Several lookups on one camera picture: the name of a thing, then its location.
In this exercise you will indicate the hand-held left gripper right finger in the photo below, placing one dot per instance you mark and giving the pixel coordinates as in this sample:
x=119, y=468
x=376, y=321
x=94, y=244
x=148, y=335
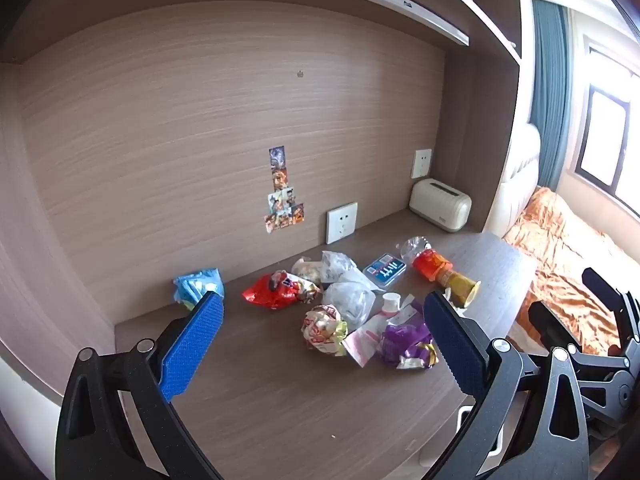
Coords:
x=452, y=340

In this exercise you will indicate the cream tissue box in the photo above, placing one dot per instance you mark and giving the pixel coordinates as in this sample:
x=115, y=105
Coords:
x=440, y=205

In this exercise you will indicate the cream padded headboard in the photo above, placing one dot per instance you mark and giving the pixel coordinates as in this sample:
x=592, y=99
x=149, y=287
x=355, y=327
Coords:
x=517, y=180

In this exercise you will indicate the orange yellow snack canister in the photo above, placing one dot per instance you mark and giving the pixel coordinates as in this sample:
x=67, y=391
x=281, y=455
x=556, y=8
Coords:
x=445, y=275

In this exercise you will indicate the white paper slip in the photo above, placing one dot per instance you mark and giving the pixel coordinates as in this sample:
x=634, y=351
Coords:
x=411, y=310

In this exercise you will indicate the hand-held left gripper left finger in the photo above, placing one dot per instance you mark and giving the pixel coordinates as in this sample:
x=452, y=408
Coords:
x=195, y=340

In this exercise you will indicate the clear printed plastic bag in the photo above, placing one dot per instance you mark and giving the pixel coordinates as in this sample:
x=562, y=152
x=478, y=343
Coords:
x=350, y=302

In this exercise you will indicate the clear plastic bottle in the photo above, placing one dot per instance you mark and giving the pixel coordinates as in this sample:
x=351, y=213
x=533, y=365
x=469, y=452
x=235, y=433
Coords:
x=412, y=247

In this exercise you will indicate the blue card box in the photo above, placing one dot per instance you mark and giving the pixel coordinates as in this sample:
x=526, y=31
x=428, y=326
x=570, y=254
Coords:
x=385, y=270

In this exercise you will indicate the white wall socket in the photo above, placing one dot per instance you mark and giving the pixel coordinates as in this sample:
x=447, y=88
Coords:
x=421, y=163
x=342, y=222

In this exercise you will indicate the red snack bag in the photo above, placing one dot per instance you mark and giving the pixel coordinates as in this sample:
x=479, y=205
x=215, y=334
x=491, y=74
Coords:
x=272, y=292

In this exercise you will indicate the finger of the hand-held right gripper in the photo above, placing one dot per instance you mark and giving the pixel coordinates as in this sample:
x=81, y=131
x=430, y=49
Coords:
x=625, y=310
x=550, y=325

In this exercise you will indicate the blue tissue pack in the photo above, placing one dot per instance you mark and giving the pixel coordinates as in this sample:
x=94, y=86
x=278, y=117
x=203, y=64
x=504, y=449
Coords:
x=192, y=282

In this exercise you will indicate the orange blanket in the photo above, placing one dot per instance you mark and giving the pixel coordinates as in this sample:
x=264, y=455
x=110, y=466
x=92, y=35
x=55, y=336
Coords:
x=560, y=250

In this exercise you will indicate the purple snack bag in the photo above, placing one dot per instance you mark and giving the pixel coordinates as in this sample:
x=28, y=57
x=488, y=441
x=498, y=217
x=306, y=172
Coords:
x=407, y=342

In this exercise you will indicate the photo stickers strip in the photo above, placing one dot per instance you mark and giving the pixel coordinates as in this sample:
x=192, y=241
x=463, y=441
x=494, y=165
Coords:
x=281, y=195

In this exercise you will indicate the pink white packet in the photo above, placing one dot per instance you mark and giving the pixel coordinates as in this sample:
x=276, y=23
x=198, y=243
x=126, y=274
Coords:
x=365, y=342

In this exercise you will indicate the white trash bin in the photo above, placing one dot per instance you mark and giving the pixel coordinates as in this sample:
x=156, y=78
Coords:
x=467, y=417

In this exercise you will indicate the teal curtain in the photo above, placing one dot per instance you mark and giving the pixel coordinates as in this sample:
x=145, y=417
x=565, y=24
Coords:
x=550, y=95

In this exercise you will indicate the small white cup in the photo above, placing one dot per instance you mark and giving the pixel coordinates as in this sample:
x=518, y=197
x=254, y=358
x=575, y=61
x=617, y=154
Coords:
x=391, y=304

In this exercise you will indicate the clear bag with food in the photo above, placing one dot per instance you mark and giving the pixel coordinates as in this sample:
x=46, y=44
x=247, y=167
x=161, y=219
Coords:
x=332, y=265

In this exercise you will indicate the dark framed window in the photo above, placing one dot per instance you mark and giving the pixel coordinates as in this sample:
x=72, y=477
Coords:
x=607, y=130

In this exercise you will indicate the crumpled yellow red wrapper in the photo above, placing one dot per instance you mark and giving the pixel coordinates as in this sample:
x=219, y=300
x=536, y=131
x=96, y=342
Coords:
x=322, y=330

